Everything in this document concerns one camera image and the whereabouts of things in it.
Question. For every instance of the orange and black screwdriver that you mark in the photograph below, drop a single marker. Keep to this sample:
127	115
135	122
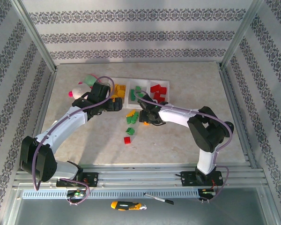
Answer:
125	205

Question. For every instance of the white and pink plush toy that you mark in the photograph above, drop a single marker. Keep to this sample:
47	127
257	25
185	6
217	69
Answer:
80	91

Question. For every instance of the black marker pen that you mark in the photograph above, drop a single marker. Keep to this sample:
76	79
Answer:
158	198

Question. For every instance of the green and pink plush toy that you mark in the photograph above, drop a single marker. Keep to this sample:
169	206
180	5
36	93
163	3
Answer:
90	79

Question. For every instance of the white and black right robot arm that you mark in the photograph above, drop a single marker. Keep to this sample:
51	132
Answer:
178	116

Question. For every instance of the aluminium side rail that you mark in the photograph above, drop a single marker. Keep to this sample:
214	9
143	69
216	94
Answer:
46	98
230	93

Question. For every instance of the aluminium frame post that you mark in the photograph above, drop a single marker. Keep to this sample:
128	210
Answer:
240	35
35	35

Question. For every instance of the dark green lego brick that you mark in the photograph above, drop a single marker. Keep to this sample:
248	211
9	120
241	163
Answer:
132	95

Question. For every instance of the yellow lego brick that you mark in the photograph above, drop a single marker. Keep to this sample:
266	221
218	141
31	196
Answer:
113	96
120	94
116	87
131	113
122	87
146	123

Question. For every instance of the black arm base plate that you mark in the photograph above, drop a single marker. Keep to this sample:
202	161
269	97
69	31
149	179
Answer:
92	180
188	179

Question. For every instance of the black oval puck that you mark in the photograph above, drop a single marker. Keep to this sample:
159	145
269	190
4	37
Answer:
228	123

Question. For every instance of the red lego brick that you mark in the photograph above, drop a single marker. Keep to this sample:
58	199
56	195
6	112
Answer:
127	140
161	99
163	90
155	88
157	96

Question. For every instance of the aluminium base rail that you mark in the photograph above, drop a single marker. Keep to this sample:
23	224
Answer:
140	175

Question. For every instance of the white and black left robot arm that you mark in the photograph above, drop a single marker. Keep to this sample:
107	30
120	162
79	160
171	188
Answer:
61	129

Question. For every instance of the small green circuit board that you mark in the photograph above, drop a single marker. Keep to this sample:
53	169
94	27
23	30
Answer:
76	193
208	192

